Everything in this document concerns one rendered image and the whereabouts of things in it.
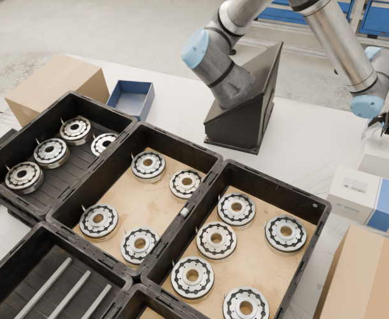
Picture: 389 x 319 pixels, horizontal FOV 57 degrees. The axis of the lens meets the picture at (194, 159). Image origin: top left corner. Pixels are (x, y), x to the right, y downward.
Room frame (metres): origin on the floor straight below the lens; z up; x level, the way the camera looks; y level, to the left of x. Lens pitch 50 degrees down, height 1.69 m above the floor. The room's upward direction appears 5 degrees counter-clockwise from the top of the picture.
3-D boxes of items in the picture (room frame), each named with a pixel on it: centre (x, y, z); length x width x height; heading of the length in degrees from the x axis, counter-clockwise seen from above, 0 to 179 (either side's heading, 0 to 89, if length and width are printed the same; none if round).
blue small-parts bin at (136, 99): (1.11, 0.24, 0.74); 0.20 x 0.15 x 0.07; 166
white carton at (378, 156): (0.77, -0.64, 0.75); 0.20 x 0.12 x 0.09; 154
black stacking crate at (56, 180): (0.74, 0.39, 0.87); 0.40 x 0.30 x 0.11; 144
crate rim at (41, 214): (0.74, 0.39, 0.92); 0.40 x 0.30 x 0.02; 144
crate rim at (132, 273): (0.56, 0.15, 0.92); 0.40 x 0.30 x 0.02; 144
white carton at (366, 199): (0.57, -0.50, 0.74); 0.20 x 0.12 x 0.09; 60
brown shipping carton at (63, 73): (1.13, 0.50, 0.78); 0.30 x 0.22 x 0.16; 147
